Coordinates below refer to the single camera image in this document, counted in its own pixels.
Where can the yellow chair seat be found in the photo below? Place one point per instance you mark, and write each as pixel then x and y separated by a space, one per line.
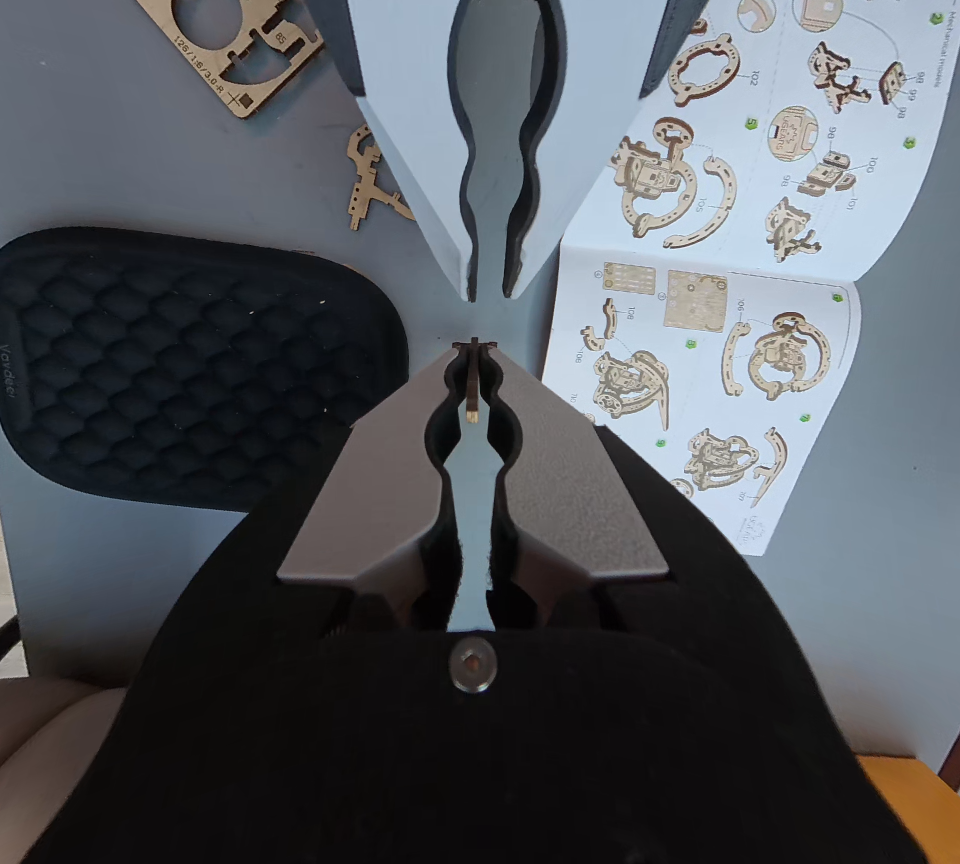
pixel 922 811

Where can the wooden stick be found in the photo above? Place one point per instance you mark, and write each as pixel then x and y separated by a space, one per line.
pixel 472 391

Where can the jagged wooden model part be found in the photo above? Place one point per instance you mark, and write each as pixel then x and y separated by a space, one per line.
pixel 367 193

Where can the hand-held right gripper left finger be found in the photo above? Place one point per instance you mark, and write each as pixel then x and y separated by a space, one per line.
pixel 360 504

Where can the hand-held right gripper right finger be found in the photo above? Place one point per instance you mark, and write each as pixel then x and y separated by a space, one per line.
pixel 585 504

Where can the punched wooden part sheet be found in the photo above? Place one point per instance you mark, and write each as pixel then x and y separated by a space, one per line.
pixel 199 61

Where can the black honeycomb pad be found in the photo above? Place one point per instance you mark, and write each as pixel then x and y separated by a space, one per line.
pixel 187 369

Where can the white instruction booklet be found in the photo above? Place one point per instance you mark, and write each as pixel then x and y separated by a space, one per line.
pixel 750 256

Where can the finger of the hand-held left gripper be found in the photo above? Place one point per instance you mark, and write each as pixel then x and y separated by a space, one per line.
pixel 600 16
pixel 397 16

